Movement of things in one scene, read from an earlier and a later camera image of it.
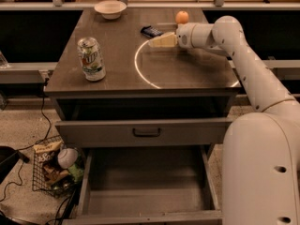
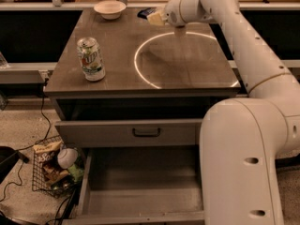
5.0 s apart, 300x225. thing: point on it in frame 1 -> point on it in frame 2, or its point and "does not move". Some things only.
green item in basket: x=75 y=172 does not move
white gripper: x=184 y=37 -> x=172 y=15
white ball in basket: x=67 y=157 does not move
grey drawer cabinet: x=152 y=120 does not move
